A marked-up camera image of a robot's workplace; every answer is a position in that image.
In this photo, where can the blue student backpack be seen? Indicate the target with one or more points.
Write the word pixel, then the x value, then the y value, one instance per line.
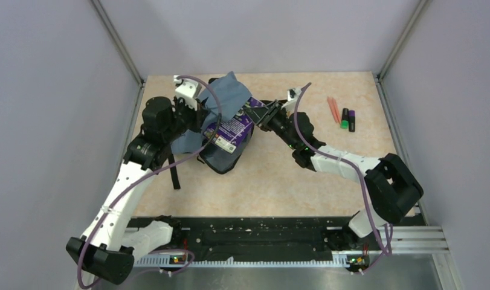
pixel 232 95

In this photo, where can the teal small book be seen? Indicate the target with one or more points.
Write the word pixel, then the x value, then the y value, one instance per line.
pixel 232 133

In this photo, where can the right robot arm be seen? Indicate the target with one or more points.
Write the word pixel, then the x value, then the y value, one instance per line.
pixel 389 188

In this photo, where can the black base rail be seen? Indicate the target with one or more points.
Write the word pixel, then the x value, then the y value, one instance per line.
pixel 266 239

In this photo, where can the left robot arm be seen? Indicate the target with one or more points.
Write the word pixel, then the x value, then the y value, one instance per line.
pixel 106 250

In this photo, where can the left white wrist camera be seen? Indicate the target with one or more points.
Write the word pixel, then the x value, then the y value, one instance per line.
pixel 188 91

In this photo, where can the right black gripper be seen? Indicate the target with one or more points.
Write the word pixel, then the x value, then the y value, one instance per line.
pixel 264 113

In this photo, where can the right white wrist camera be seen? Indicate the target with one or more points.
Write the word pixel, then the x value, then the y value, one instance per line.
pixel 292 97

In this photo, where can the purple highlighter marker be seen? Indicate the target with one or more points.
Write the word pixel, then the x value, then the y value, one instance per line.
pixel 352 121

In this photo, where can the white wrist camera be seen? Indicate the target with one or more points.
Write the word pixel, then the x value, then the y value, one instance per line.
pixel 292 97
pixel 188 91

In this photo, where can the green highlighter marker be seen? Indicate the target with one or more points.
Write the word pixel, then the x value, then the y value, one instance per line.
pixel 345 118

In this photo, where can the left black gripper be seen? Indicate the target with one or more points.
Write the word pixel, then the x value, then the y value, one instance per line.
pixel 199 115

